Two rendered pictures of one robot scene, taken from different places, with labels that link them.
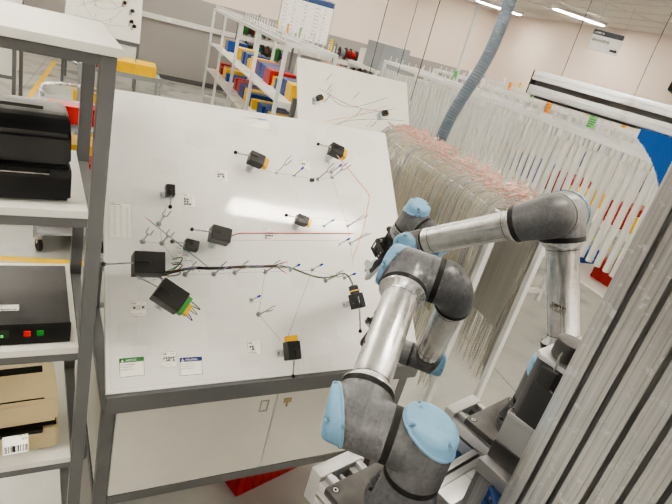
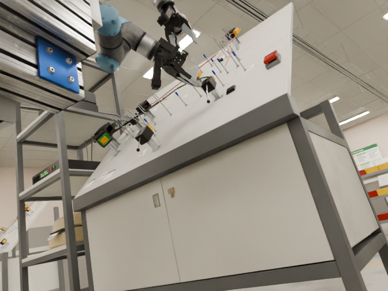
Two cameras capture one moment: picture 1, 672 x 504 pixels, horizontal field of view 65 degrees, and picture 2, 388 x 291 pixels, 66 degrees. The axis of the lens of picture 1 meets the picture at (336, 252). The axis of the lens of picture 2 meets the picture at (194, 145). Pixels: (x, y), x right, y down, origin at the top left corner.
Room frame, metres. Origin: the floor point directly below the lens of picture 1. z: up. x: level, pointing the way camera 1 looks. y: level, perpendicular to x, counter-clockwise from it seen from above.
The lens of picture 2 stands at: (1.30, -1.08, 0.52)
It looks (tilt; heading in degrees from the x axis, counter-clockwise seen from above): 18 degrees up; 69
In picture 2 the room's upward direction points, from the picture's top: 13 degrees counter-clockwise
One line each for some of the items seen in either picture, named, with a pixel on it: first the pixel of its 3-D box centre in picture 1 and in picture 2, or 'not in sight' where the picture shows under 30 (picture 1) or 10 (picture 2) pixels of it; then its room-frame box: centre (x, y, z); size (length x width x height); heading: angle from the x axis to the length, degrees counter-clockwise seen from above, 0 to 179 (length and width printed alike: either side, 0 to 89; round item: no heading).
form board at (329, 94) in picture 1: (345, 162); not in sight; (5.11, 0.14, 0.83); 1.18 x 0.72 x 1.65; 116
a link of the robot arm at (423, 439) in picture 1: (420, 444); not in sight; (0.83, -0.26, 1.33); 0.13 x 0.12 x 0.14; 81
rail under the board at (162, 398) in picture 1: (283, 381); (156, 168); (1.56, 0.06, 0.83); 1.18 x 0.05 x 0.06; 123
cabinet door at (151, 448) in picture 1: (195, 438); (126, 240); (1.43, 0.30, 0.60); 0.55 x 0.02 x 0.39; 123
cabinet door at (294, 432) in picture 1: (332, 417); (229, 209); (1.73, -0.16, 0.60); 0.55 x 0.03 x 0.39; 123
